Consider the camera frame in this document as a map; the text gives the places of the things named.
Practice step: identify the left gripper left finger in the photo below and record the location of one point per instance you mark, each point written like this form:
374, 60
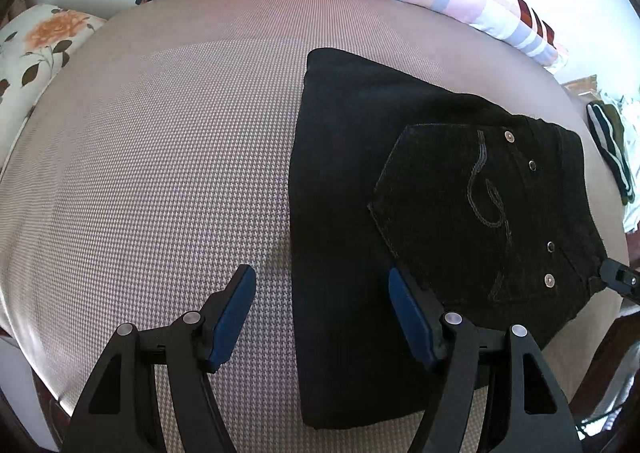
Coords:
197, 345

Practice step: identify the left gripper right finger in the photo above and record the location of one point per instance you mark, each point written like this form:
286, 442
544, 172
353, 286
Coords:
447, 345

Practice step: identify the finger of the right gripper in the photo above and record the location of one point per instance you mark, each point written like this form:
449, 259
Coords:
621, 279

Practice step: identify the black denim pants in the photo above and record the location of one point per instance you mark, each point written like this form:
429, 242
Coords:
486, 209

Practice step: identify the green white striped garment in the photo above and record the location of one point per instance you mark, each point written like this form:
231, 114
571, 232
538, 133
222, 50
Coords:
607, 131

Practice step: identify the beige houndstooth bed sheet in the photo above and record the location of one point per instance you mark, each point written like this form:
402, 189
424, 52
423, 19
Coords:
159, 160

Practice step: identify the floral orange pillow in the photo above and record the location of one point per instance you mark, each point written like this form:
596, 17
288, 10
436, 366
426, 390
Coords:
35, 46

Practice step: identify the dark wooden bed frame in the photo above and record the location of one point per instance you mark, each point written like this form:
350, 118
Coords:
623, 333

